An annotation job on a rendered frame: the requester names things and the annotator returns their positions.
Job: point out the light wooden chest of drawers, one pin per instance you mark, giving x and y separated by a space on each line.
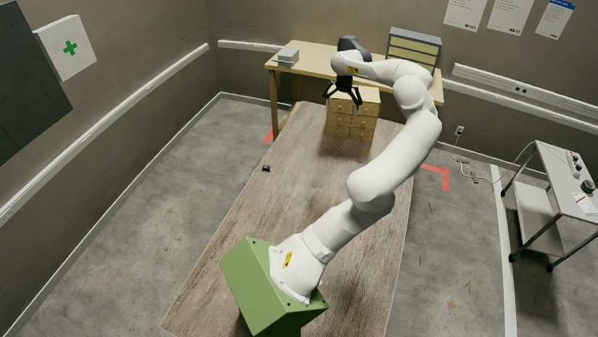
368 94

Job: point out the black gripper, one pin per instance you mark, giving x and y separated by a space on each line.
344 80

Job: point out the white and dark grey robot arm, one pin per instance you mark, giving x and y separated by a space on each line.
297 264

